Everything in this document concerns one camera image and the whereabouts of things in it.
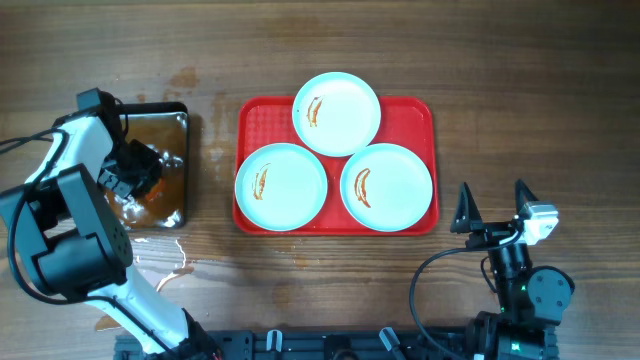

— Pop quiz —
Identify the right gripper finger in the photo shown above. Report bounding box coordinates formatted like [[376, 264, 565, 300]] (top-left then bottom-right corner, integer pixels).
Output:
[[450, 182, 483, 234], [514, 179, 539, 219]]

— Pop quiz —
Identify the orange green sponge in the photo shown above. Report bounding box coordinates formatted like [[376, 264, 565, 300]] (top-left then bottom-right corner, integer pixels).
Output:
[[144, 178, 165, 203]]

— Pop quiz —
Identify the light blue plate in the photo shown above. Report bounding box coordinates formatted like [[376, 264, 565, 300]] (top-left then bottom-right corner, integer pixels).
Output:
[[291, 72, 381, 157], [234, 143, 328, 232], [339, 143, 434, 232]]

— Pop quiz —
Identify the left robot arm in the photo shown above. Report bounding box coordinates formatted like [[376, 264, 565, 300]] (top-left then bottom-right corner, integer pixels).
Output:
[[1, 88, 221, 359]]

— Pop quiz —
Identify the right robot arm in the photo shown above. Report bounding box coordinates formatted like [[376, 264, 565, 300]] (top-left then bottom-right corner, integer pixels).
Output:
[[450, 180, 575, 359]]

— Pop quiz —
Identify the red plastic tray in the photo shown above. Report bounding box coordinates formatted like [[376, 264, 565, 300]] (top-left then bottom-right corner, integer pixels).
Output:
[[236, 96, 440, 236]]

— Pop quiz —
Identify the black water basin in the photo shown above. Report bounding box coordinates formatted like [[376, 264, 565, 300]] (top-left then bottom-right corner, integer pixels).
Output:
[[104, 102, 190, 230]]

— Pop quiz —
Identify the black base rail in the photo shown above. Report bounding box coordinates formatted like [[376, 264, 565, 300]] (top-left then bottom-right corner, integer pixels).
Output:
[[113, 327, 559, 360]]

